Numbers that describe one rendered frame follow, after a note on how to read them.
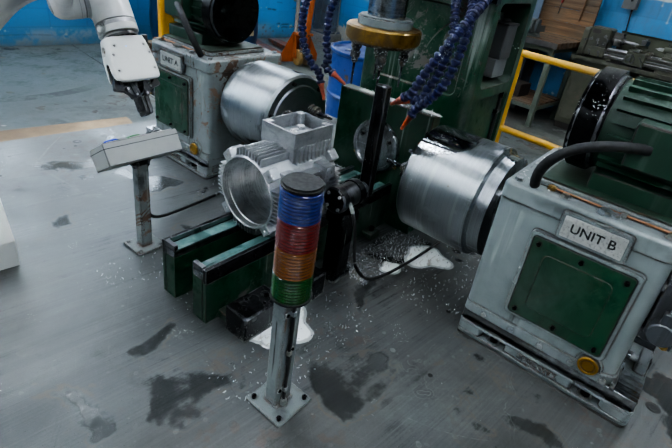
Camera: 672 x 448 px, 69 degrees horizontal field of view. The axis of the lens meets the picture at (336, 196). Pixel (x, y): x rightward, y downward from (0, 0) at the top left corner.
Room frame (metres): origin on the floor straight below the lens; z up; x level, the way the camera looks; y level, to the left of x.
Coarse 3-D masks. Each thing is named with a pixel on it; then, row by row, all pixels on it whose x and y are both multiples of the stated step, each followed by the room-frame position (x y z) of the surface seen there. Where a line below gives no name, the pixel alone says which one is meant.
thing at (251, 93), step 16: (256, 64) 1.38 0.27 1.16; (272, 64) 1.39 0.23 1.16; (240, 80) 1.32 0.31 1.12; (256, 80) 1.30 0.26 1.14; (272, 80) 1.29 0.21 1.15; (288, 80) 1.28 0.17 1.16; (304, 80) 1.32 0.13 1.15; (224, 96) 1.33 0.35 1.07; (240, 96) 1.29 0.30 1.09; (256, 96) 1.26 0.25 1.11; (272, 96) 1.24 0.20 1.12; (288, 96) 1.27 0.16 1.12; (304, 96) 1.32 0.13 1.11; (320, 96) 1.39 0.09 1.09; (224, 112) 1.31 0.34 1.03; (240, 112) 1.27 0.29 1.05; (256, 112) 1.24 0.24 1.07; (272, 112) 1.23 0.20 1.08; (288, 112) 1.26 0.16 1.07; (320, 112) 1.33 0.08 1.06; (240, 128) 1.28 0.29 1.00; (256, 128) 1.23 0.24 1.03
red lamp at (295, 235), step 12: (276, 228) 0.57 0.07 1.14; (288, 228) 0.55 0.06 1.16; (300, 228) 0.55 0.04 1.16; (312, 228) 0.56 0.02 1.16; (276, 240) 0.56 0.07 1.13; (288, 240) 0.55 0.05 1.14; (300, 240) 0.55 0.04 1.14; (312, 240) 0.56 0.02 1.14; (288, 252) 0.55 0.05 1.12; (300, 252) 0.55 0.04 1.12
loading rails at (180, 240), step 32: (384, 192) 1.20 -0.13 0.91; (224, 224) 0.91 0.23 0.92; (320, 224) 0.99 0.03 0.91; (192, 256) 0.82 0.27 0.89; (224, 256) 0.80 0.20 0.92; (256, 256) 0.82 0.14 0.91; (320, 256) 1.00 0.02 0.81; (192, 288) 0.82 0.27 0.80; (224, 288) 0.76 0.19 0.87; (224, 320) 0.74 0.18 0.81
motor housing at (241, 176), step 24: (264, 144) 0.94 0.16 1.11; (240, 168) 0.97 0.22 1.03; (264, 168) 0.88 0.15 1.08; (288, 168) 0.91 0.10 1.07; (312, 168) 0.95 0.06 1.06; (336, 168) 1.00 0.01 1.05; (240, 192) 0.96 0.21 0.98; (264, 192) 1.01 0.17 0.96; (240, 216) 0.91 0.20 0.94; (264, 216) 0.93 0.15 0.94
